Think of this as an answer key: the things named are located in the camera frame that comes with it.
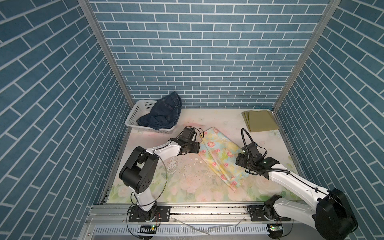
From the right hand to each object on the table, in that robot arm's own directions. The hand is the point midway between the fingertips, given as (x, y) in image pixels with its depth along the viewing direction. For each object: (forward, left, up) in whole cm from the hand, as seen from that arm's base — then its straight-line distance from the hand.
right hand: (239, 158), depth 86 cm
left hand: (+7, +26, -2) cm, 27 cm away
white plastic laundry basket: (+39, +70, +1) cm, 80 cm away
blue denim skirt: (+35, +53, -1) cm, 64 cm away
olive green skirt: (+35, -20, -5) cm, 41 cm away
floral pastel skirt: (+5, +9, -5) cm, 11 cm away
